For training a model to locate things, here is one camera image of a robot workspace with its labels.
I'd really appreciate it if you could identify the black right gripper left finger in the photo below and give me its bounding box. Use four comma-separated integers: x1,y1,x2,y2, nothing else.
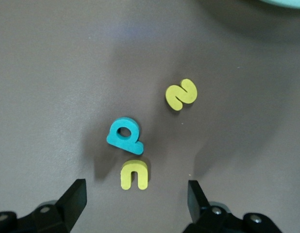
31,179,88,233

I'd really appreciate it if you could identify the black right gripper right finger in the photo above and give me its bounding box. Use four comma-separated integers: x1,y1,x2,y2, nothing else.
183,180,238,233

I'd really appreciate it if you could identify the yellow foam letter u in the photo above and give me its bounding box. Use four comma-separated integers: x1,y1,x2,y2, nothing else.
120,159,149,190

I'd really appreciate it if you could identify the teal foam letter p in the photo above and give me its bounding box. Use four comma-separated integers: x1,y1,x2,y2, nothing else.
106,117,144,155

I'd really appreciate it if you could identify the yellow foam letter s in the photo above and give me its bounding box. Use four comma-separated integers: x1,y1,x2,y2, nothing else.
165,78,198,112

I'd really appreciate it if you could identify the pale green round plate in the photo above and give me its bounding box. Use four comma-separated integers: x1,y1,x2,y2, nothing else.
258,0,300,10

